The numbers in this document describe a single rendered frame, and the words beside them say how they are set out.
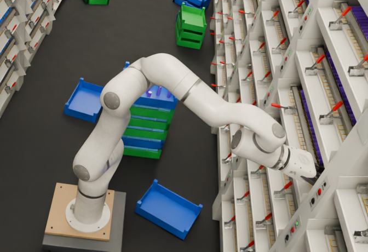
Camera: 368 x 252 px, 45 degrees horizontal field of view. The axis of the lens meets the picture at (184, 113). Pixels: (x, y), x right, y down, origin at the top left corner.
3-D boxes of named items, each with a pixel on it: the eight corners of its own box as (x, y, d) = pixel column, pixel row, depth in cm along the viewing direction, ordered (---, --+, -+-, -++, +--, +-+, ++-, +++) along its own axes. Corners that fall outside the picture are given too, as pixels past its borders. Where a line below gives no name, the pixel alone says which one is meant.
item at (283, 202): (276, 245, 155) (279, 221, 146) (260, 129, 201) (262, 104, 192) (336, 245, 153) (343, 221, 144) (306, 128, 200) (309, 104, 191)
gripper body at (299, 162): (288, 161, 130) (320, 174, 133) (283, 137, 138) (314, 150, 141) (274, 177, 135) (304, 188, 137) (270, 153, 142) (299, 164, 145)
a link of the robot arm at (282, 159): (283, 157, 130) (292, 160, 130) (279, 136, 136) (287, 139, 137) (267, 174, 135) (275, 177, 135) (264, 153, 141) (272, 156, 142)
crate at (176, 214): (133, 211, 235) (137, 202, 230) (151, 187, 251) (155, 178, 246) (183, 240, 230) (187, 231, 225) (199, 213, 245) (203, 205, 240)
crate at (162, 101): (120, 101, 237) (122, 90, 232) (121, 78, 252) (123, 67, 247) (174, 109, 243) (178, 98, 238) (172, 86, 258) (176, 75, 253)
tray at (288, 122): (299, 212, 143) (302, 193, 137) (276, 96, 189) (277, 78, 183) (363, 212, 141) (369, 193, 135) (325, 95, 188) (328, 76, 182)
